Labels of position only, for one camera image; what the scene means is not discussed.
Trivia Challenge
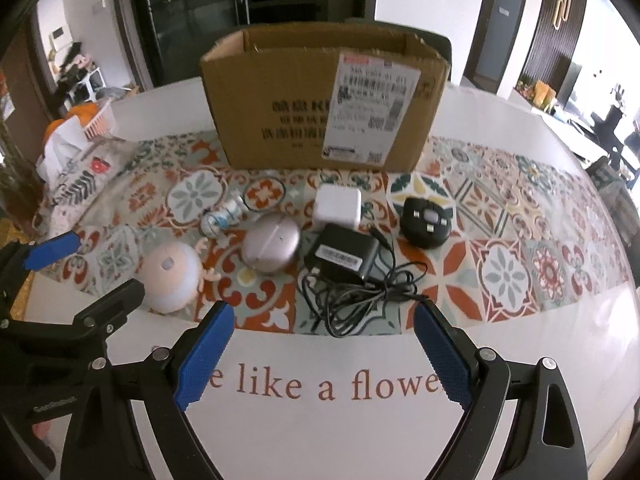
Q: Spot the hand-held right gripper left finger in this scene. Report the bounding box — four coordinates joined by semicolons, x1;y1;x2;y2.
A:
60;301;236;480

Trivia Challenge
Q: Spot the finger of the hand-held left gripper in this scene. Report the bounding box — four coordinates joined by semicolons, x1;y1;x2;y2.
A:
70;279;146;356
0;231;82;321

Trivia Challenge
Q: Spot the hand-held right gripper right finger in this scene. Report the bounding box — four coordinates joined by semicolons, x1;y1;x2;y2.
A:
413;299;588;480

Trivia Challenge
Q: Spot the black round device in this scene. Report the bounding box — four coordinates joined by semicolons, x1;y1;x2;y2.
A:
400;196;453;250

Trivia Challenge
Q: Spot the white astronaut figurine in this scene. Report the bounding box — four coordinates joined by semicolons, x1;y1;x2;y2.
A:
200;195;247;239

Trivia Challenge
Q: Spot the black power adapter with cable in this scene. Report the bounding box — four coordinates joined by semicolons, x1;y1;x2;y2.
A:
298;223;431;338

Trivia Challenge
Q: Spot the white cube charger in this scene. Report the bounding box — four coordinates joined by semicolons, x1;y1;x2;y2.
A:
313;184;363;233

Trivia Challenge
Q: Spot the brown cardboard box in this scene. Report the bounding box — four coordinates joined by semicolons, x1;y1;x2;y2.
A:
199;21;449;171

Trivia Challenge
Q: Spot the white plastic bag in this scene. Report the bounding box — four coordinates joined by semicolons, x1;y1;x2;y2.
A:
37;120;101;181

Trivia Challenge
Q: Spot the patterned tablecloth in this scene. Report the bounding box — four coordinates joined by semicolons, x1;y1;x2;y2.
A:
20;80;640;480

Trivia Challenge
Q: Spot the white basket with oranges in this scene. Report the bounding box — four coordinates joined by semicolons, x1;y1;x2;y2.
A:
82;101;119;141

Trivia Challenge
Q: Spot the white storage rack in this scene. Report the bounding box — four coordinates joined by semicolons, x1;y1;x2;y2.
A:
50;42;107;107

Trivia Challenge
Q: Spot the black glass cabinet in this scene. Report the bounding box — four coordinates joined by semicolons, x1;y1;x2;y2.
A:
112;0;376;86

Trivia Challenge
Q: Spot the dark furniture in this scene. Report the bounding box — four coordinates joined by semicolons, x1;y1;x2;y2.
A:
592;85;628;143

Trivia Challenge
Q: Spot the grey door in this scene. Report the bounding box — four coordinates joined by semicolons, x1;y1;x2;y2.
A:
474;0;532;86

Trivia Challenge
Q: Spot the gold loop wall ornament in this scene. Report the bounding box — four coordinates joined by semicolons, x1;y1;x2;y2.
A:
551;0;574;29

